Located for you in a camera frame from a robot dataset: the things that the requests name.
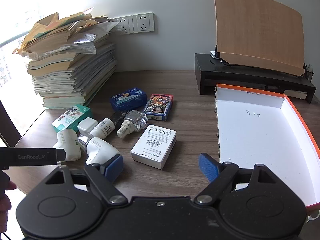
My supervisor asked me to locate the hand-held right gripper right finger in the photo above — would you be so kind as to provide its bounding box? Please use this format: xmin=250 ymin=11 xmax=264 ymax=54
xmin=193 ymin=152 xmax=279 ymax=205

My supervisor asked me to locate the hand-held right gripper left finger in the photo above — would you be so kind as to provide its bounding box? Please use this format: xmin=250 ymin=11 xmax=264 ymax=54
xmin=45 ymin=154 xmax=128 ymax=205

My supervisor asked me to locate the white device with foil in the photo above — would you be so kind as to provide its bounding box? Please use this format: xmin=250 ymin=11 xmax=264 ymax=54
xmin=78 ymin=134 xmax=123 ymax=165

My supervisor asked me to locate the small white bottle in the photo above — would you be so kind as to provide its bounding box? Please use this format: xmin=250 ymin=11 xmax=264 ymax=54
xmin=89 ymin=118 xmax=115 ymax=138

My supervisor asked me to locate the white plug-in device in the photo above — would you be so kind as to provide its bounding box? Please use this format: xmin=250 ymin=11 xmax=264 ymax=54
xmin=52 ymin=129 xmax=82 ymax=161

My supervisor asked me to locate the small white barcode box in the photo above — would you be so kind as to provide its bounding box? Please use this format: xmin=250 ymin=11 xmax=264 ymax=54
xmin=130 ymin=124 xmax=177 ymax=170

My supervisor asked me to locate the black charger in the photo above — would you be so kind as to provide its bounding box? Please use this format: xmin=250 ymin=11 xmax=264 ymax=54
xmin=110 ymin=110 xmax=132 ymax=125

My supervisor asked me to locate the white charger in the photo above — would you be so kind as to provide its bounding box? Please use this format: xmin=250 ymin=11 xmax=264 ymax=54
xmin=77 ymin=117 xmax=98 ymax=134

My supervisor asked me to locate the orange and white cardboard box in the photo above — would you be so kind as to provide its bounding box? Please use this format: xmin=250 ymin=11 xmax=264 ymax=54
xmin=214 ymin=84 xmax=320 ymax=213

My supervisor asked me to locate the clear glass bottle white cap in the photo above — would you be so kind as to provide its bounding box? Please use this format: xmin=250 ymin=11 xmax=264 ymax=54
xmin=117 ymin=110 xmax=148 ymax=138

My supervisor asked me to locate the teal and white box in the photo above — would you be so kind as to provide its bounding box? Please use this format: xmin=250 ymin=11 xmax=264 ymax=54
xmin=52 ymin=104 xmax=92 ymax=133

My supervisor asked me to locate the blue card pack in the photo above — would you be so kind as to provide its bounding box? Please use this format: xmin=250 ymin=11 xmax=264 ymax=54
xmin=110 ymin=87 xmax=147 ymax=112

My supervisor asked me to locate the blue and red card box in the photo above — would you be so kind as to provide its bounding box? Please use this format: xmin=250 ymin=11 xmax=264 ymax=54
xmin=142 ymin=94 xmax=174 ymax=122

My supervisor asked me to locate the person's left hand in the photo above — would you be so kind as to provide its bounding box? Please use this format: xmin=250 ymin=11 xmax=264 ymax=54
xmin=0 ymin=181 xmax=17 ymax=230

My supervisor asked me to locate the stack of books and papers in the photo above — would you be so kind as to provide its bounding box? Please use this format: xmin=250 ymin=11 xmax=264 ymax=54
xmin=14 ymin=12 xmax=118 ymax=109

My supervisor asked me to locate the black desk riser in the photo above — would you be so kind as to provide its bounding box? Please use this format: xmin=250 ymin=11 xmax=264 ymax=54
xmin=194 ymin=53 xmax=317 ymax=104

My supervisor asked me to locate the pale paper card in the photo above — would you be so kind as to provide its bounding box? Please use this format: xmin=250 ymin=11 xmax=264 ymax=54
xmin=285 ymin=89 xmax=308 ymax=100

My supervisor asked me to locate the clear plastic bag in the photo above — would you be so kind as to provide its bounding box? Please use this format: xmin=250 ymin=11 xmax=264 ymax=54
xmin=67 ymin=21 xmax=119 ymax=54

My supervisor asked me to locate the black mesh pen holder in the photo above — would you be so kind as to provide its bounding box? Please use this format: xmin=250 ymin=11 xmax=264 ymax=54
xmin=303 ymin=62 xmax=314 ymax=82

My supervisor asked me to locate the wooden book stand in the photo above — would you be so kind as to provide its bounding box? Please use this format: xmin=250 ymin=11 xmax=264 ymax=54
xmin=213 ymin=0 xmax=305 ymax=77

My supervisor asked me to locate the white wall socket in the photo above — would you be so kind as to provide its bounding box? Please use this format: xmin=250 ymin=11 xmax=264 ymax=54
xmin=132 ymin=12 xmax=155 ymax=33
xmin=110 ymin=16 xmax=133 ymax=34

